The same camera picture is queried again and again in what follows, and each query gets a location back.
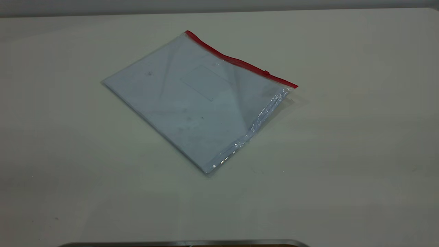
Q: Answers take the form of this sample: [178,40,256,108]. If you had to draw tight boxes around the transparent zipper bag red strip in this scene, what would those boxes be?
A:
[101,30,299,175]

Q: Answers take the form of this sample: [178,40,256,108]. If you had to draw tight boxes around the white paper sheets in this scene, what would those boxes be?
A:
[103,34,285,174]

